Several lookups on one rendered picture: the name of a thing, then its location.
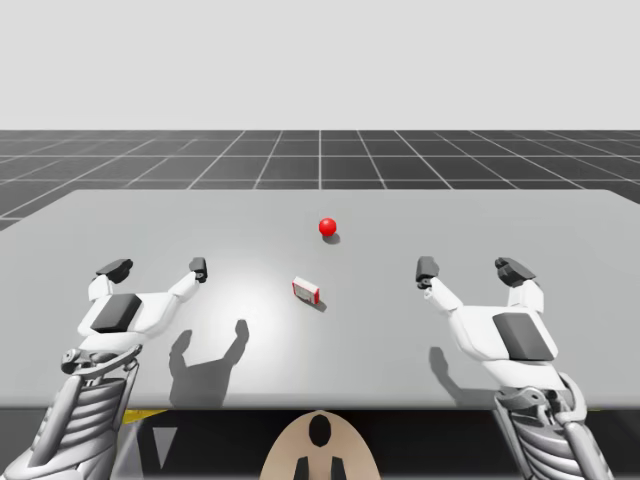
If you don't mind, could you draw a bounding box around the red and white carton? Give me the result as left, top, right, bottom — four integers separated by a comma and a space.
291, 275, 321, 305

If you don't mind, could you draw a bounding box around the tan robot part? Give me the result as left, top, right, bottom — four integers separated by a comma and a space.
258, 408, 383, 480

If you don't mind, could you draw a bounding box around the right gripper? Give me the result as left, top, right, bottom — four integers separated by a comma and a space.
414, 256, 568, 392

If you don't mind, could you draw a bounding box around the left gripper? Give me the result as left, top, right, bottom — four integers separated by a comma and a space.
76, 257, 209, 360

